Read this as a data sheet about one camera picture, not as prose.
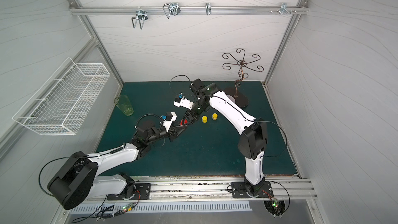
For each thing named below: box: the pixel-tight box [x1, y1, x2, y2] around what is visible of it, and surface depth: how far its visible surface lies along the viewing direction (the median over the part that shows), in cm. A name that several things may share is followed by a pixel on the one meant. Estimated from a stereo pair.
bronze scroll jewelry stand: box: [222, 48, 265, 108], surface depth 91 cm
